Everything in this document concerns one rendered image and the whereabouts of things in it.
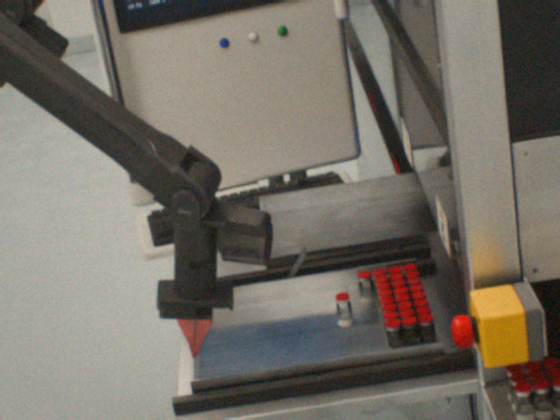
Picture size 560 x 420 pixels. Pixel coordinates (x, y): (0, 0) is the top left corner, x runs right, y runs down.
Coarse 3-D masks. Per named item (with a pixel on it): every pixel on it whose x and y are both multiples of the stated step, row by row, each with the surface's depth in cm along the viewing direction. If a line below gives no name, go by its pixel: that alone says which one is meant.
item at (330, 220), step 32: (288, 192) 212; (320, 192) 212; (352, 192) 213; (384, 192) 213; (416, 192) 212; (288, 224) 208; (320, 224) 206; (352, 224) 204; (384, 224) 202; (416, 224) 200; (288, 256) 189; (320, 256) 189
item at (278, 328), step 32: (256, 288) 181; (288, 288) 182; (320, 288) 182; (352, 288) 182; (224, 320) 179; (256, 320) 178; (288, 320) 176; (320, 320) 175; (224, 352) 170; (256, 352) 169; (288, 352) 168; (320, 352) 166; (352, 352) 165; (384, 352) 157; (416, 352) 157; (192, 384) 158; (224, 384) 158
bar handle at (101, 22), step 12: (96, 0) 223; (96, 12) 224; (96, 24) 225; (108, 24) 226; (108, 36) 226; (108, 48) 227; (108, 60) 228; (108, 72) 229; (108, 84) 230; (120, 84) 230; (120, 96) 231; (132, 180) 238
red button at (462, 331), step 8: (456, 320) 142; (464, 320) 142; (456, 328) 141; (464, 328) 141; (472, 328) 142; (456, 336) 141; (464, 336) 141; (472, 336) 141; (456, 344) 142; (464, 344) 141; (472, 344) 142
